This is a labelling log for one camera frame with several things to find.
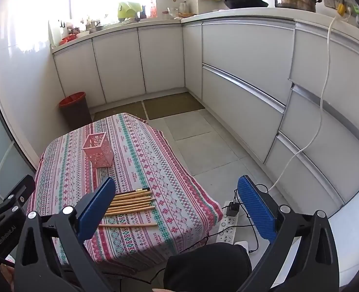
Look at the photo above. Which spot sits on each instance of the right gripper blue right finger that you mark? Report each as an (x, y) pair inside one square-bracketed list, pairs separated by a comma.
[(260, 206)]

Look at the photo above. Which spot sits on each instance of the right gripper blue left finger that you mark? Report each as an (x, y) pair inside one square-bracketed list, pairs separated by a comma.
[(92, 207)]

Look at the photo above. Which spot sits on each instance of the white kitchen base cabinets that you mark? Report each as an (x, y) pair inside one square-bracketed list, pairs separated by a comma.
[(287, 90)]

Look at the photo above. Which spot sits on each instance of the black plug adapter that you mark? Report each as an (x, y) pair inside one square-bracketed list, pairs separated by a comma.
[(232, 209)]

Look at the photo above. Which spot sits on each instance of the frosted glass sliding door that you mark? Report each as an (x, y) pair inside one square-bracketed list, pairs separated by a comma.
[(13, 166)]

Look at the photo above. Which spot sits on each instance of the white power strip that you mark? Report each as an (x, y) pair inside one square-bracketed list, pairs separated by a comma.
[(228, 224)]

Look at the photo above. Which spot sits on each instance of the pink perforated utensil holder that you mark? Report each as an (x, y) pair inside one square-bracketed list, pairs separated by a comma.
[(98, 150)]

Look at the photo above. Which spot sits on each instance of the patterned red green tablecloth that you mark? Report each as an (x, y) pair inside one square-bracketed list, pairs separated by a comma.
[(184, 212)]

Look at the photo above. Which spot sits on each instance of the black trousered knee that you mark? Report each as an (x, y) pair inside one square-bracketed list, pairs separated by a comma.
[(214, 267)]

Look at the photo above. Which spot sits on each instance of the red rimmed brown trash bin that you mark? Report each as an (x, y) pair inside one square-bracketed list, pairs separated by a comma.
[(75, 111)]

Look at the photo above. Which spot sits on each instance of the olive floor mat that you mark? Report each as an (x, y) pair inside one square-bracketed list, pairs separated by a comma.
[(155, 108)]

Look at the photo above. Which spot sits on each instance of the red bowl on counter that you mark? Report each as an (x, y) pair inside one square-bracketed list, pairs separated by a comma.
[(67, 39)]

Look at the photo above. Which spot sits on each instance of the green plastic dish rack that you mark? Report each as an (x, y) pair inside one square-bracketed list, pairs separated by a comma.
[(128, 11)]

